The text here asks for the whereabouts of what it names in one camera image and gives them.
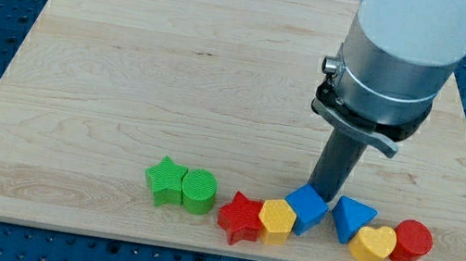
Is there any red cylinder block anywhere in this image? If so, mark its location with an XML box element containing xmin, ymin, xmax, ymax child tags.
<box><xmin>389</xmin><ymin>219</ymin><xmax>434</xmax><ymax>261</ymax></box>

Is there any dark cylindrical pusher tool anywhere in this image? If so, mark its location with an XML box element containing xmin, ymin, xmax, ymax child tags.
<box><xmin>309</xmin><ymin>130</ymin><xmax>367</xmax><ymax>203</ymax></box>

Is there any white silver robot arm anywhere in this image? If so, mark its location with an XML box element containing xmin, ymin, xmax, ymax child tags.
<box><xmin>312</xmin><ymin>0</ymin><xmax>466</xmax><ymax>157</ymax></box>

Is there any red star block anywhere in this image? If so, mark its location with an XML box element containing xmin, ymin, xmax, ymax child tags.
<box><xmin>218</xmin><ymin>192</ymin><xmax>264</xmax><ymax>245</ymax></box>

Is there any yellow heart block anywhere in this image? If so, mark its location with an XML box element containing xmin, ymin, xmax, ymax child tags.
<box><xmin>347</xmin><ymin>226</ymin><xmax>397</xmax><ymax>261</ymax></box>

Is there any blue cube block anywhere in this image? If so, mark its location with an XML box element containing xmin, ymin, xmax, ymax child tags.
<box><xmin>285</xmin><ymin>184</ymin><xmax>329</xmax><ymax>236</ymax></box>

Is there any light wooden board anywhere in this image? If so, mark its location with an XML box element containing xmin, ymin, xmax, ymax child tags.
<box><xmin>0</xmin><ymin>0</ymin><xmax>466</xmax><ymax>261</ymax></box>

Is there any green star block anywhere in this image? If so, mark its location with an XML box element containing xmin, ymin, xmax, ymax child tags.
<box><xmin>145</xmin><ymin>155</ymin><xmax>188</xmax><ymax>206</ymax></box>

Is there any green cylinder block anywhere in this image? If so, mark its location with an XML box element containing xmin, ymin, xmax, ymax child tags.
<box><xmin>182</xmin><ymin>169</ymin><xmax>218</xmax><ymax>215</ymax></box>

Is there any blue triangle block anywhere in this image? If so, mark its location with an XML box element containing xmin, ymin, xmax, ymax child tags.
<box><xmin>332</xmin><ymin>195</ymin><xmax>378</xmax><ymax>244</ymax></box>

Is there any yellow hexagon block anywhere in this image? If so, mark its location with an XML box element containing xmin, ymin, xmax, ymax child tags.
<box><xmin>258</xmin><ymin>199</ymin><xmax>296</xmax><ymax>245</ymax></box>

